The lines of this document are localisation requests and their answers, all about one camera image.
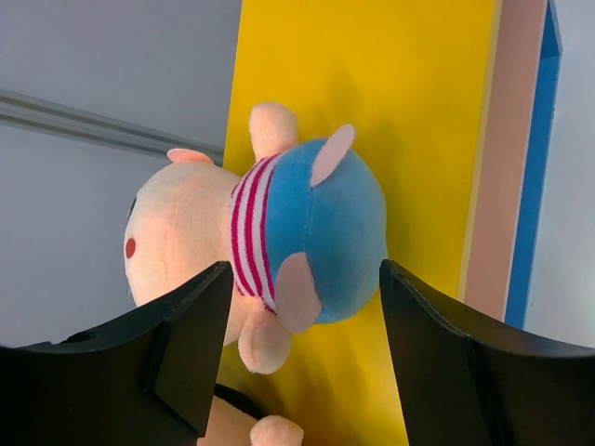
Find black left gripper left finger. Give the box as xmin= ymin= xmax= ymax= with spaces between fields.
xmin=1 ymin=261 xmax=232 ymax=445

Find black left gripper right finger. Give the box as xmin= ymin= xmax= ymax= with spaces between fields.
xmin=379 ymin=260 xmax=594 ymax=446

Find pig plush blue pants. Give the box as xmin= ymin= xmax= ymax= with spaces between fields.
xmin=124 ymin=102 xmax=387 ymax=374

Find colourful wooden toy shelf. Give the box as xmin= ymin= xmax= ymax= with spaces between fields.
xmin=204 ymin=0 xmax=563 ymax=446

